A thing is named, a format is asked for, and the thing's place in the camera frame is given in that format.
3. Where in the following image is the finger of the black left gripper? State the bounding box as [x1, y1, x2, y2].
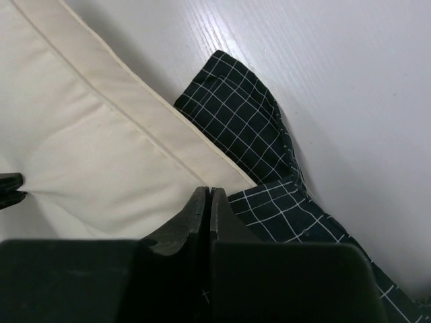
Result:
[0, 191, 26, 210]
[0, 173, 24, 194]

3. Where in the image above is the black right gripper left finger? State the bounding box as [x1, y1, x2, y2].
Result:
[1, 187, 211, 322]

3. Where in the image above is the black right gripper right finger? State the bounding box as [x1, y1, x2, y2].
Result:
[210, 188, 387, 322]

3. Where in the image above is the cream white pillow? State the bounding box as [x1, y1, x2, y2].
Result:
[1, 1, 255, 240]

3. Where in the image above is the dark plaid pillowcase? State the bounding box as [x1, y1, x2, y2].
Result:
[173, 49, 431, 323]

